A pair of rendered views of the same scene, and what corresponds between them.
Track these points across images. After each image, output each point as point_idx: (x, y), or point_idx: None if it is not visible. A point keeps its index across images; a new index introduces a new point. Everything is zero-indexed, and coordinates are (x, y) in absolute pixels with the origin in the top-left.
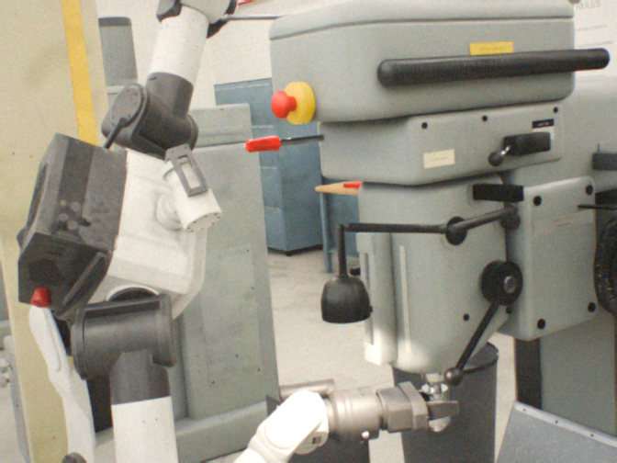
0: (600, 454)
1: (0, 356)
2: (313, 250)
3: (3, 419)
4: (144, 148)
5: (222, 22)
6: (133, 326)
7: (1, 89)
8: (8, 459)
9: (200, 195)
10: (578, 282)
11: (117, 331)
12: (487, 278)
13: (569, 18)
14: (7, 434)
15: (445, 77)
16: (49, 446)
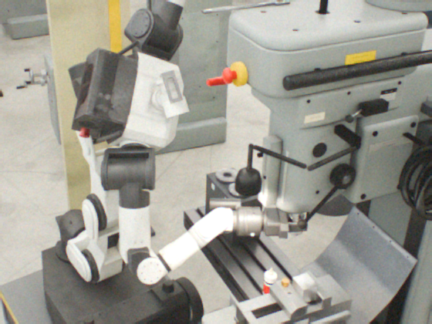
0: (392, 253)
1: (36, 42)
2: None
3: (39, 95)
4: (149, 51)
5: None
6: (133, 170)
7: None
8: (43, 127)
9: (177, 102)
10: (393, 173)
11: (124, 171)
12: (333, 175)
13: (422, 29)
14: (42, 107)
15: (323, 82)
16: (73, 147)
